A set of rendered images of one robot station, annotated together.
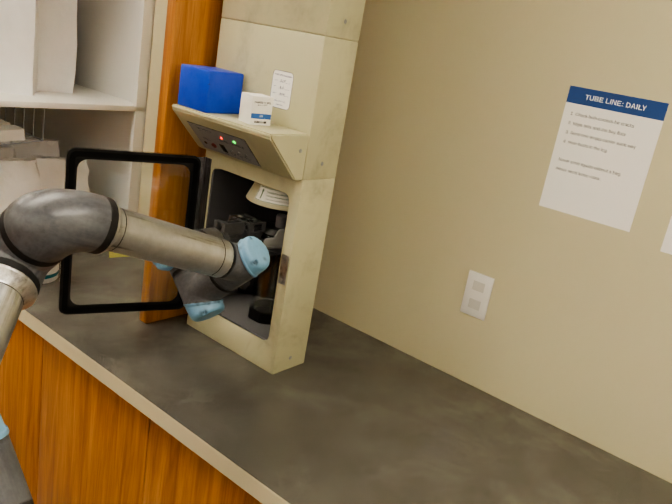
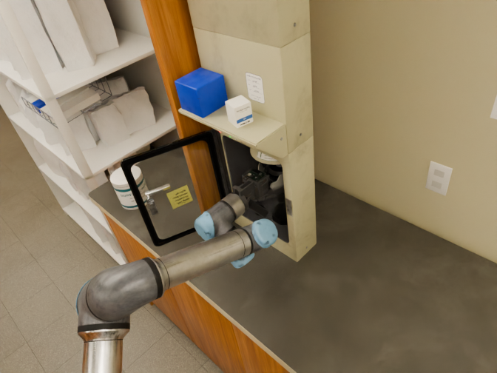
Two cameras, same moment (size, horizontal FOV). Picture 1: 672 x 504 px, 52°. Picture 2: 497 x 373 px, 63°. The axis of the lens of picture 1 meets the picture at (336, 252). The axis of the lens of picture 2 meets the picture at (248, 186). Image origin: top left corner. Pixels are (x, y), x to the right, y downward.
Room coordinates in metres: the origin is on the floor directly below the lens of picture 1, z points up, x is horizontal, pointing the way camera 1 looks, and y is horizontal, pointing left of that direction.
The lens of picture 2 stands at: (0.55, 0.00, 2.07)
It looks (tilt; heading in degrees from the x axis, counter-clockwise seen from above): 40 degrees down; 14
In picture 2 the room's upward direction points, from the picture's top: 10 degrees counter-clockwise
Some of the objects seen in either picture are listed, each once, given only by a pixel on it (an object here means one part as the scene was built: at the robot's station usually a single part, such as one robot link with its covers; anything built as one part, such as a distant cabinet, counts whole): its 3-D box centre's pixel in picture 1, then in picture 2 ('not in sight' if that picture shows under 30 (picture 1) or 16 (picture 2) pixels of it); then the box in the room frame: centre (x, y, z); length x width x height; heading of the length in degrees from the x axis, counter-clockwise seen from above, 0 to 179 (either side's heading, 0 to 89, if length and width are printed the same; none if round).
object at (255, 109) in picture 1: (255, 109); (239, 111); (1.47, 0.22, 1.54); 0.05 x 0.05 x 0.06; 39
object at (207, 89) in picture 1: (210, 89); (202, 92); (1.56, 0.34, 1.56); 0.10 x 0.10 x 0.09; 53
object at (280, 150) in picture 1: (235, 141); (231, 131); (1.50, 0.26, 1.46); 0.32 x 0.11 x 0.10; 53
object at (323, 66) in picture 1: (284, 195); (277, 140); (1.65, 0.15, 1.33); 0.32 x 0.25 x 0.77; 53
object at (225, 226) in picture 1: (236, 237); (251, 189); (1.49, 0.23, 1.24); 0.12 x 0.08 x 0.09; 143
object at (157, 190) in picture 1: (130, 234); (181, 192); (1.54, 0.49, 1.19); 0.30 x 0.01 x 0.40; 122
